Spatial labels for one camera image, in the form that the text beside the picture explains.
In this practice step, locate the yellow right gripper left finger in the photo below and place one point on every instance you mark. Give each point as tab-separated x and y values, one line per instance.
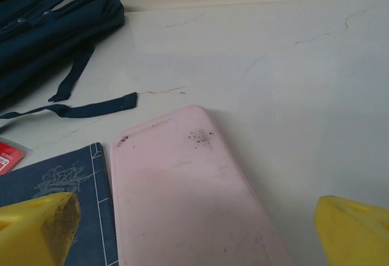
27	235

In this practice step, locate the navy notebook with ship drawing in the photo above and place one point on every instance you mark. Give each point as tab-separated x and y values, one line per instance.
91	217

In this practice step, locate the navy blue backpack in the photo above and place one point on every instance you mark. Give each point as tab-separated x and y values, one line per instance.
45	44

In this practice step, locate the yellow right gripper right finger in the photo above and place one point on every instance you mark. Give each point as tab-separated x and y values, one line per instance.
355	235

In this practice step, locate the pink pencil case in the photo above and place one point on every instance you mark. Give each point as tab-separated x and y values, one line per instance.
182	193

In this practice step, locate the red card packet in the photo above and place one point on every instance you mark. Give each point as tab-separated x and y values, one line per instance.
10	156

